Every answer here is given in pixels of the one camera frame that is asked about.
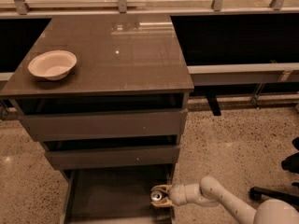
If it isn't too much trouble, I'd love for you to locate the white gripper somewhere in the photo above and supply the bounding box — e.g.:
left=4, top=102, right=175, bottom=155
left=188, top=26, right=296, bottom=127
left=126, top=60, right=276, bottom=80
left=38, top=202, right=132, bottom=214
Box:
left=151, top=184, right=187, bottom=208

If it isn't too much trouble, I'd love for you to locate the silver redbull can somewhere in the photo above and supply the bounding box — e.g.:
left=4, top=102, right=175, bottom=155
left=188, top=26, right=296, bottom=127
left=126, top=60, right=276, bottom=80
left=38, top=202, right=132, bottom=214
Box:
left=150, top=190, right=164, bottom=203

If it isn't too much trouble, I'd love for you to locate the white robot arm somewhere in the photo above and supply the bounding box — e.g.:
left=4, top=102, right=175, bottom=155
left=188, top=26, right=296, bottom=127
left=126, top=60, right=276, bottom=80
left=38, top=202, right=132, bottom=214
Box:
left=150, top=176, right=299, bottom=224

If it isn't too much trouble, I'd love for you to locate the open grey bottom drawer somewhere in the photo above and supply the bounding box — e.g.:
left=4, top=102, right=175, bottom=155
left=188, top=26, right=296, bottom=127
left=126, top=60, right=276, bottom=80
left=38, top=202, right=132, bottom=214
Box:
left=60, top=164, right=174, bottom=224

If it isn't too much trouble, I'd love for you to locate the grey top drawer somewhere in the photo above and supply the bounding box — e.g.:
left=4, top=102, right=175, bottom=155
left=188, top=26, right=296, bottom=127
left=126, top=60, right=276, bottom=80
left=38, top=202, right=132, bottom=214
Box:
left=20, top=109, right=187, bottom=141

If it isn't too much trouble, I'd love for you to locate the grey middle drawer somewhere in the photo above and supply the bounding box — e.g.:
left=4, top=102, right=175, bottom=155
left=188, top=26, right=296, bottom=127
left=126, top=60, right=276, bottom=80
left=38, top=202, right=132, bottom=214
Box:
left=45, top=145, right=179, bottom=170

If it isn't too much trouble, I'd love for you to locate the long grey bench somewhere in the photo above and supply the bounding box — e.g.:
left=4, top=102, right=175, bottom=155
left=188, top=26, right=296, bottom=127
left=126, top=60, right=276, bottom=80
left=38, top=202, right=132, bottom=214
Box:
left=188, top=63, right=299, bottom=116

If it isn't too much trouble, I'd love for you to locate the white paper bowl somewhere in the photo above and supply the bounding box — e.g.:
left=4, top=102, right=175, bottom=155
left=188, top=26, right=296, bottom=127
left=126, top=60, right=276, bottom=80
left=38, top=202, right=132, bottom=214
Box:
left=28, top=50, right=77, bottom=81

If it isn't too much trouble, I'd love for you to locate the metal window railing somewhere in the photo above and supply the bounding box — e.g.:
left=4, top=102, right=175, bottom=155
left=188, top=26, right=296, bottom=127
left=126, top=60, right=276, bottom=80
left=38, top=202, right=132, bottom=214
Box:
left=0, top=0, right=299, bottom=17

